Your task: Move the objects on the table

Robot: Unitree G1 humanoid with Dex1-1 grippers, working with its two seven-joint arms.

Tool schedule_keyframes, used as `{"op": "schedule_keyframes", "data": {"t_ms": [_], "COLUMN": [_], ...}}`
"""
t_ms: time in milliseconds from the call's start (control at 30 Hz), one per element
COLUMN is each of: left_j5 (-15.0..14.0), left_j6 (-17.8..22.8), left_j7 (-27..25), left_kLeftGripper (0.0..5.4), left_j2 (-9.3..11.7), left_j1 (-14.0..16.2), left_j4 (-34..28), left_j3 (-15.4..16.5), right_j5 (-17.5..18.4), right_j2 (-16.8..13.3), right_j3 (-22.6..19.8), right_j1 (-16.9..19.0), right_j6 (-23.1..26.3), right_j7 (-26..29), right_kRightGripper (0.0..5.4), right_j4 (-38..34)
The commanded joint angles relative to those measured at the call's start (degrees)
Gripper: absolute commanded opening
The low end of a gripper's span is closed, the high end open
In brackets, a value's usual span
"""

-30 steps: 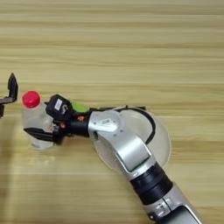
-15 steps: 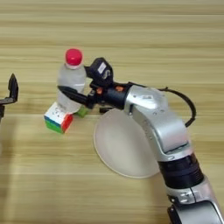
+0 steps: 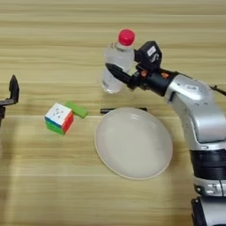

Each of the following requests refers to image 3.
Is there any green rectangular block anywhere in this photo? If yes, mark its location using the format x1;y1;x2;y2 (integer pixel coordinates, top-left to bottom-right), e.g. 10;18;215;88
64;101;89;119

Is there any labelled box on right gripper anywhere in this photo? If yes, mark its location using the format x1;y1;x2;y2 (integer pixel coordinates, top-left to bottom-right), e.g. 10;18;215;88
138;40;163;72

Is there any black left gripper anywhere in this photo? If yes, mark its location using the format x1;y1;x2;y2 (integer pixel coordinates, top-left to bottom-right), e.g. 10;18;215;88
0;74;20;127

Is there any black marker pen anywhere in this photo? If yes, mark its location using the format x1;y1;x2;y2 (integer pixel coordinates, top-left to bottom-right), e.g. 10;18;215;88
100;107;148;115

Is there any clear water bottle red cap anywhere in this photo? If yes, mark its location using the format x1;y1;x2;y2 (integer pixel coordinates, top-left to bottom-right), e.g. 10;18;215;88
102;28;137;94

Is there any white round plate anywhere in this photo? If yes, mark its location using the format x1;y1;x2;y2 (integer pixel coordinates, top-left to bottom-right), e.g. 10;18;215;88
94;107;174;180

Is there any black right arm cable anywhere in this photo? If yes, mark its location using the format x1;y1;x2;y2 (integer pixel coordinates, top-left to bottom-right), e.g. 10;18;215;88
209;84;226;97

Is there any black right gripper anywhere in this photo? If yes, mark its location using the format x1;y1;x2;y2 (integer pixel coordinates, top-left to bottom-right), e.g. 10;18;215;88
104;49;179;98

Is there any colourful puzzle cube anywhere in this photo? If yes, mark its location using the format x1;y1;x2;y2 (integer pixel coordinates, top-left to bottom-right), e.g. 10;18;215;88
44;102;75;136

